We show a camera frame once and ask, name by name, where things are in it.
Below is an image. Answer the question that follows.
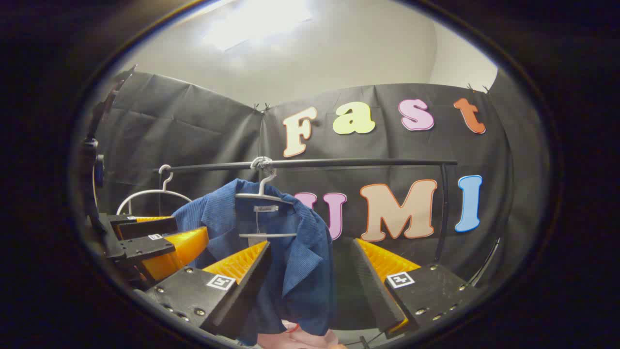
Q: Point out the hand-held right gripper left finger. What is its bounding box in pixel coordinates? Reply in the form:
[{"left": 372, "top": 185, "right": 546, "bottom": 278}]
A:
[{"left": 144, "top": 240, "right": 273, "bottom": 340}]

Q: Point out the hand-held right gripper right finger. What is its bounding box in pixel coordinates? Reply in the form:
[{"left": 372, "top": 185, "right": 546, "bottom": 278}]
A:
[{"left": 350, "top": 238, "right": 479, "bottom": 340}]

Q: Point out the blue corduroy shirt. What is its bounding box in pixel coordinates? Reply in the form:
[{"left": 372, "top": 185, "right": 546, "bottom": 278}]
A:
[{"left": 172, "top": 178, "right": 337, "bottom": 346}]

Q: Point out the pink laundry hamper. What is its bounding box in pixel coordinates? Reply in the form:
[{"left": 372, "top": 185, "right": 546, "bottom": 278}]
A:
[{"left": 257, "top": 319, "right": 349, "bottom": 349}]

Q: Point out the white hanger with taped hook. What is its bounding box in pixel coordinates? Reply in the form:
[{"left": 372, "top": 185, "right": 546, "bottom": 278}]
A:
[{"left": 235, "top": 156, "right": 298, "bottom": 239}]

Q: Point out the white plastic hanger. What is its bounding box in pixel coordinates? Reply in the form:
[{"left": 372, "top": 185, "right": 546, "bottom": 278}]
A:
[{"left": 116, "top": 164, "right": 193, "bottom": 216}]

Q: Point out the black clothes rail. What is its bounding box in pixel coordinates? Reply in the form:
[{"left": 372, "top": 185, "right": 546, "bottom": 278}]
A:
[{"left": 153, "top": 158, "right": 458, "bottom": 262}]

